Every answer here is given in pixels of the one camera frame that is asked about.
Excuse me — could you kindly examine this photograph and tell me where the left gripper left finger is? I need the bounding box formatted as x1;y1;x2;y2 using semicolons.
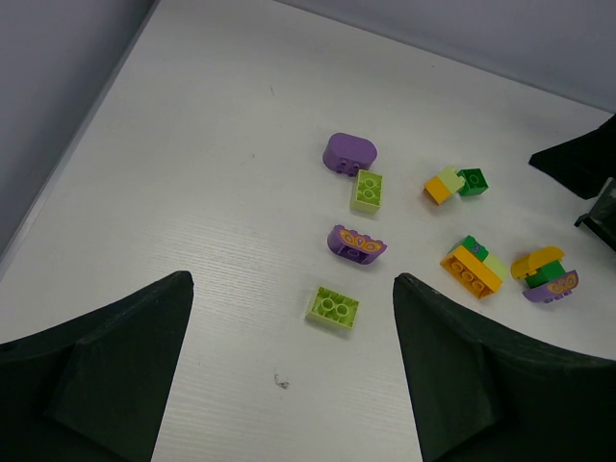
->
1;270;193;461

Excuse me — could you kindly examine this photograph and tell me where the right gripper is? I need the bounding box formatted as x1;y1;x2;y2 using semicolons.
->
528;115;616;251

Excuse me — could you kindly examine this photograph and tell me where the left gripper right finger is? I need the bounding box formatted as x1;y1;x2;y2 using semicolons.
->
393;273;615;461

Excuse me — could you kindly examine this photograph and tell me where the dark green square lego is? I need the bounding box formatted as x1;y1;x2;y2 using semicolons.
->
457;168;489;196

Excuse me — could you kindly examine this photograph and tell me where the orange green lime lego stack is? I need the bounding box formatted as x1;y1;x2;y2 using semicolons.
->
440;235;508;299

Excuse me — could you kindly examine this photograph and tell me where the lime and orange lego stack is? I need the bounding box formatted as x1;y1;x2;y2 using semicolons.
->
423;167;466;205

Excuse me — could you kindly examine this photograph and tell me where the lime green lego brick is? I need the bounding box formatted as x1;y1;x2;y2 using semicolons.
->
350;169;383;215
305;286;360;330

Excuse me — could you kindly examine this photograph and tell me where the purple crown lego brick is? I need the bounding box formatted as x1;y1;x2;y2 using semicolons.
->
326;224;387;266

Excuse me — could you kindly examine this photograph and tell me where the purple rounded lego brick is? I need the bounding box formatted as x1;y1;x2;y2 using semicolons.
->
322;133;377;178

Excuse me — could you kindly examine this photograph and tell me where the yellow green purple lego stack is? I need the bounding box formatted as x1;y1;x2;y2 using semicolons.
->
510;246;579;303

